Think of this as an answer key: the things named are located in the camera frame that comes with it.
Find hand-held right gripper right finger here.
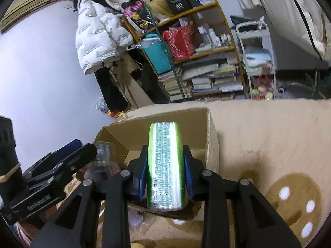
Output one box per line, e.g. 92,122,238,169
182,145,302,248

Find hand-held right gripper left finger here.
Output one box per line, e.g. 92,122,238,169
31,145,149,248

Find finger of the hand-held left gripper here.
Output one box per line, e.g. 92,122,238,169
22,139,84,176
23,143,98,188

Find green tissue pack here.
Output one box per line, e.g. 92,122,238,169
146,121,187,211

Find black tissue pack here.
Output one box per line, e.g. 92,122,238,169
89,141,117,176

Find printed cardboard box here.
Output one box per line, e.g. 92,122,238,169
70,107,221,222

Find plastic bag with yellow items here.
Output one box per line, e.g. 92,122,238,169
94,95,128,119

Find black hanging garment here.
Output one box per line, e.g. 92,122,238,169
94,64,130,112

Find tan printed blanket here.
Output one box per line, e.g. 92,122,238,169
114,98,331,248

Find beige trousers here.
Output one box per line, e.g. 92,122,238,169
109,54,154,109

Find stack of old books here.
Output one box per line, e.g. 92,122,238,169
158,68,193,102

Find pile of magazines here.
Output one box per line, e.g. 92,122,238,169
181,57,244,95

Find colourful snack packets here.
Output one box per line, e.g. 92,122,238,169
252,75,276,100

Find white puffer jacket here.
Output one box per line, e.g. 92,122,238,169
75,0,134,76

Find teal bag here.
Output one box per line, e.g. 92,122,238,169
141,35,173,74

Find wooden shelf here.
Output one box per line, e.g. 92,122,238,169
121,0,247,103

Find red patterned bag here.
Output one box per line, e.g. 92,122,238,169
162,26,196,60

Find light blue cloth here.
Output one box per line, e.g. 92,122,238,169
244,48,272,63

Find group of white bottles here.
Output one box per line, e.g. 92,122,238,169
198,23,232,48

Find black and pink printed bag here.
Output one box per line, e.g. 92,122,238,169
121,0,150,30

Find white trolley cart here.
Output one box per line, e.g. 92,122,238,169
235,17,277,100

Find blonde wig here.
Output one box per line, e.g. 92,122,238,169
147,0,174,23

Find black box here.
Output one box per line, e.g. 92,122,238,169
165,0,193,16

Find folded white duvet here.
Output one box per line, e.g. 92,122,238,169
248,0,331,62

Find beige wall air conditioner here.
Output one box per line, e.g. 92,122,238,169
0,0,56,34

